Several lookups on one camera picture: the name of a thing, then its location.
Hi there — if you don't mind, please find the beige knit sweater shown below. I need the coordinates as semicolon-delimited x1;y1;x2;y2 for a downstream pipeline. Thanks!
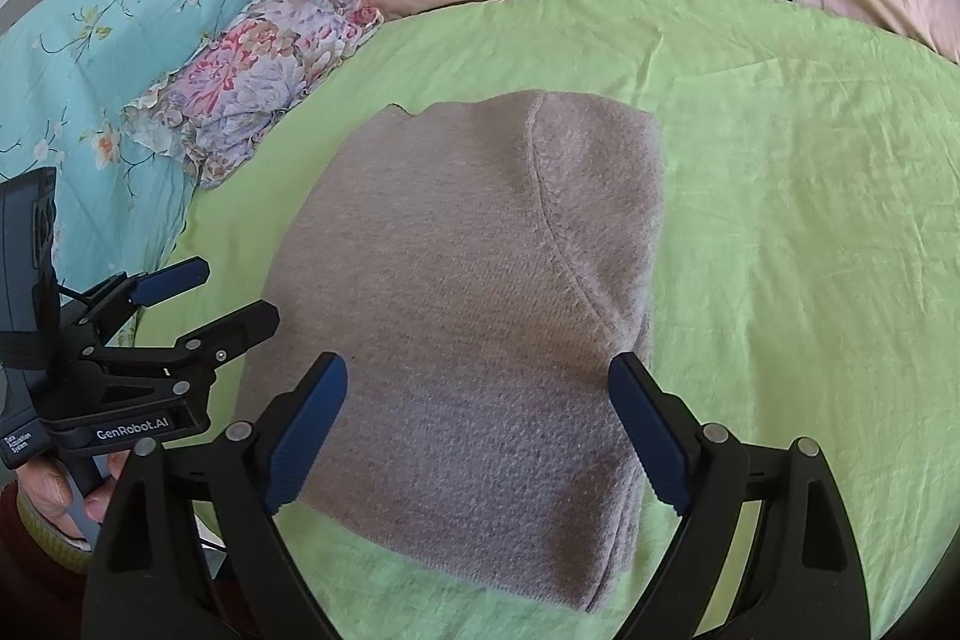
236;91;664;611

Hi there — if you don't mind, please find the person's left hand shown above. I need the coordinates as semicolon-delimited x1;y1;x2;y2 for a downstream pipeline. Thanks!
16;452;128;541

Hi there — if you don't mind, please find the teal floral blanket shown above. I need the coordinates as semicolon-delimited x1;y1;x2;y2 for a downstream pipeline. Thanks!
2;0;251;291

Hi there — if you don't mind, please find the floral ruffled pillow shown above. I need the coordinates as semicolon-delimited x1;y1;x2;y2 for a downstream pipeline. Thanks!
124;0;384;188

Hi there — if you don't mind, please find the green bed sheet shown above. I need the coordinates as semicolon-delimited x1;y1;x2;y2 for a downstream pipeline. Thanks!
137;0;958;633

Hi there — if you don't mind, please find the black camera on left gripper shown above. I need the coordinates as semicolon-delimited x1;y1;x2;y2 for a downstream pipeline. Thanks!
2;167;59;335

